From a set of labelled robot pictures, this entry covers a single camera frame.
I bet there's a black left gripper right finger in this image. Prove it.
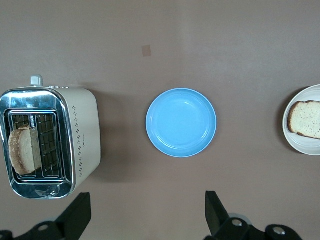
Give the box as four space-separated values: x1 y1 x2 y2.
204 191 304 240

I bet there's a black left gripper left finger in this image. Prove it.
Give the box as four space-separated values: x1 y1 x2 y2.
0 192 92 240

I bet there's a bread slice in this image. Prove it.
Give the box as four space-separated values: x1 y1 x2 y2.
286 100 320 140
8 124 43 176

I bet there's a blue plate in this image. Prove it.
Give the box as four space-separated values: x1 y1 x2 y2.
145 87 218 159

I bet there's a beige plate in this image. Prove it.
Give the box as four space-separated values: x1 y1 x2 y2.
282 84 320 156

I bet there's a beige chrome toaster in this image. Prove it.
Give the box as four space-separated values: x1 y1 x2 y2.
0 74 102 200

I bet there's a brown tape patch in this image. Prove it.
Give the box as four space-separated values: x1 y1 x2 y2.
141 44 153 58

